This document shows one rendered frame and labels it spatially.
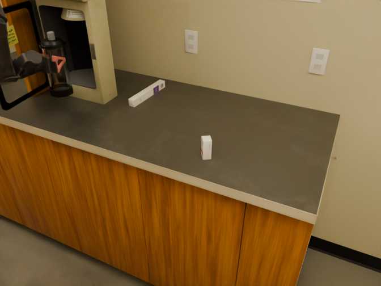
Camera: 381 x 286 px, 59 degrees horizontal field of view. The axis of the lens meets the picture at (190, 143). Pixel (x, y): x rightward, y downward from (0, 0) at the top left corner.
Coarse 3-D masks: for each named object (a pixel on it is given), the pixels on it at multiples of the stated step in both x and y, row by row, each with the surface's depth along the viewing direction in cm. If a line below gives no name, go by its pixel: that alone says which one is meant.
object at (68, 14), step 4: (64, 8) 149; (64, 12) 149; (68, 12) 148; (72, 12) 147; (76, 12) 147; (80, 12) 147; (64, 16) 149; (68, 16) 148; (72, 16) 147; (76, 16) 147; (80, 16) 148; (72, 20) 148; (76, 20) 148; (80, 20) 148
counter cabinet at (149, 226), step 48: (0, 144) 172; (48, 144) 154; (0, 192) 201; (48, 192) 176; (96, 192) 156; (144, 192) 141; (192, 192) 128; (96, 240) 179; (144, 240) 159; (192, 240) 143; (240, 240) 130; (288, 240) 119
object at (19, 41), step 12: (12, 12) 141; (24, 12) 147; (12, 24) 142; (24, 24) 148; (12, 36) 143; (24, 36) 149; (12, 48) 145; (24, 48) 151; (36, 48) 157; (0, 84) 142; (12, 84) 148; (24, 84) 155; (36, 84) 161; (12, 96) 150
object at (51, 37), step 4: (48, 32) 139; (52, 32) 139; (48, 36) 139; (52, 36) 139; (44, 40) 139; (48, 40) 140; (52, 40) 140; (56, 40) 140; (60, 40) 141; (44, 44) 138; (48, 44) 138; (52, 44) 138; (56, 44) 139
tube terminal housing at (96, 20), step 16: (48, 0) 146; (64, 0) 142; (96, 0) 142; (96, 16) 144; (96, 32) 147; (96, 48) 149; (96, 64) 153; (112, 64) 162; (96, 80) 158; (112, 80) 165; (80, 96) 168; (96, 96) 163; (112, 96) 168
